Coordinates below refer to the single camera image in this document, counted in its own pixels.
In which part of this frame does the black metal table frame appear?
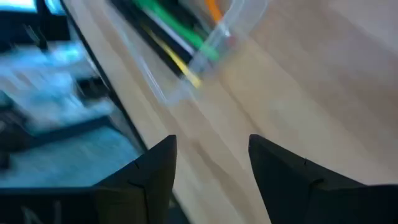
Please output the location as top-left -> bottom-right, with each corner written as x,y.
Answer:
58,0 -> 149,154

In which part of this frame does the yellow highlighter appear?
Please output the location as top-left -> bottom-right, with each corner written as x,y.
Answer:
141,24 -> 203,90

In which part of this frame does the orange-brown pencil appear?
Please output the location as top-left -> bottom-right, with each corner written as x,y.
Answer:
204,0 -> 224,24

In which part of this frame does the clear plastic supply box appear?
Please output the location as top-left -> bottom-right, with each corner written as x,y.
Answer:
105,0 -> 270,105

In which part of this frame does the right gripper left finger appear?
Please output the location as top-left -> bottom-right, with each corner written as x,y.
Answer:
92,134 -> 178,224

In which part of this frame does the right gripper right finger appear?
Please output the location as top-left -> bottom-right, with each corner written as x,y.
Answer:
248,133 -> 398,224

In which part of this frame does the green marker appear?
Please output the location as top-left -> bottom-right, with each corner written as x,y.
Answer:
132,0 -> 220,62

